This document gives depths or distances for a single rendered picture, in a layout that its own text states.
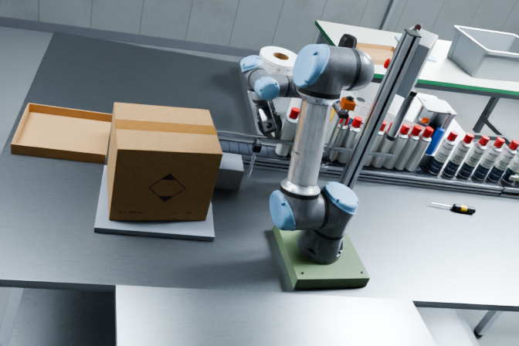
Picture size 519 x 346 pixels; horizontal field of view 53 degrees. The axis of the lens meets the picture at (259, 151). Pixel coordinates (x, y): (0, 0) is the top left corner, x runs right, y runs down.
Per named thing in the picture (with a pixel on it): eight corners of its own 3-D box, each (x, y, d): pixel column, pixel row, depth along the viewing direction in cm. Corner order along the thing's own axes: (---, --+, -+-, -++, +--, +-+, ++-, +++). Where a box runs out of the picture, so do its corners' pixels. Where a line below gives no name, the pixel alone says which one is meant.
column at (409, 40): (346, 188, 202) (416, 31, 165) (349, 196, 199) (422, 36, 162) (335, 188, 201) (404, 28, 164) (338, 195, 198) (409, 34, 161)
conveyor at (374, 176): (486, 180, 236) (492, 172, 233) (499, 196, 227) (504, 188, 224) (115, 134, 194) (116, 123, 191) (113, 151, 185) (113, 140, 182)
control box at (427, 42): (415, 83, 187) (439, 35, 176) (406, 99, 173) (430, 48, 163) (390, 72, 189) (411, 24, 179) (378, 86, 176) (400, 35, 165)
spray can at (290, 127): (286, 150, 205) (302, 106, 194) (287, 158, 201) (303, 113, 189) (274, 147, 204) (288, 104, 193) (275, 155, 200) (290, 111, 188)
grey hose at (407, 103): (392, 136, 195) (415, 88, 183) (396, 141, 192) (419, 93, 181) (384, 134, 194) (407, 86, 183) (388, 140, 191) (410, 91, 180)
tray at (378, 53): (391, 50, 355) (393, 45, 353) (409, 67, 337) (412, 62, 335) (349, 46, 341) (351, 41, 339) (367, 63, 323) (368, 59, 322)
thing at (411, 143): (401, 164, 219) (421, 123, 207) (405, 171, 215) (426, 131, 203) (390, 162, 217) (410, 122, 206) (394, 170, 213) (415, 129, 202)
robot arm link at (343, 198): (354, 236, 159) (370, 203, 151) (316, 239, 153) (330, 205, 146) (337, 210, 167) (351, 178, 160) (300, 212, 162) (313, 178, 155)
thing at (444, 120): (419, 149, 233) (445, 100, 218) (431, 167, 222) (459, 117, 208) (391, 145, 229) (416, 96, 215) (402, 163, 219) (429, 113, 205)
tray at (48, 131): (111, 122, 199) (112, 113, 197) (104, 164, 178) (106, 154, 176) (28, 111, 191) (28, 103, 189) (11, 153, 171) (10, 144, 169)
